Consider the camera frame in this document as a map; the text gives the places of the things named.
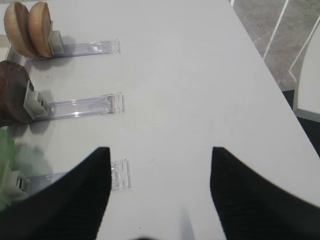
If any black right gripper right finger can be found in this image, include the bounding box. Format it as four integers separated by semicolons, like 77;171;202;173
210;147;320;240

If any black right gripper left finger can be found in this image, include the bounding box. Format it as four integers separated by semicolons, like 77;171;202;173
0;147;112;240

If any clear lettuce pusher rack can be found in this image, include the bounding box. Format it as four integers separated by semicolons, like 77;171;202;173
0;159;131;206

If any green lettuce leaf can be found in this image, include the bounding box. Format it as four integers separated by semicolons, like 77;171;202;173
0;129;16;211

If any brown meat patty rear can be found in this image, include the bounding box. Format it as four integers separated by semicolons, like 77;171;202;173
0;60;34;127

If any clear patty pusher rack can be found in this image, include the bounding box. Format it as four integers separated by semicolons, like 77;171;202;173
22;80;125;122

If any clear bun pusher rack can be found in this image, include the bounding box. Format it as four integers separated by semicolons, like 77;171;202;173
4;30;121;66

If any top bun front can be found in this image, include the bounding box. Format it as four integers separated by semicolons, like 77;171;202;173
28;1;53;58

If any bun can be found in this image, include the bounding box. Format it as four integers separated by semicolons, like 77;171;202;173
3;1;38;58
28;1;53;58

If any top bun rear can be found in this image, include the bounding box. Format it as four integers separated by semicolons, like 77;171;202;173
3;1;38;58

